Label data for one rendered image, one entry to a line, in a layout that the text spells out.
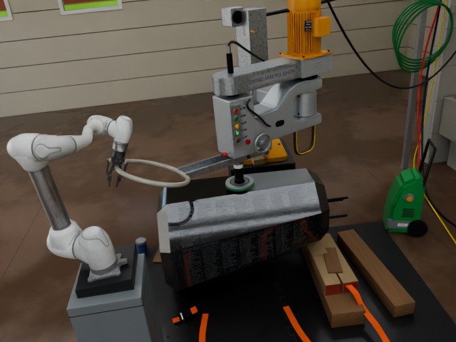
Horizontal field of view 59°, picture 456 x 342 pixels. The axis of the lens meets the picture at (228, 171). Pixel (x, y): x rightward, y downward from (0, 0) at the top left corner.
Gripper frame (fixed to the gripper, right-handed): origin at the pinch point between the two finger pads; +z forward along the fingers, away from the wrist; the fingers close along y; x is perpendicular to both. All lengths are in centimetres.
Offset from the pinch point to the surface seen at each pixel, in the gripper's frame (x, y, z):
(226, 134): 9, 70, -41
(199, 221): 8, 65, 24
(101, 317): -51, 0, 62
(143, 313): -56, 22, 56
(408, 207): 14, 261, -7
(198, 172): 2, 54, -13
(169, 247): 3, 46, 44
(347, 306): -49, 168, 55
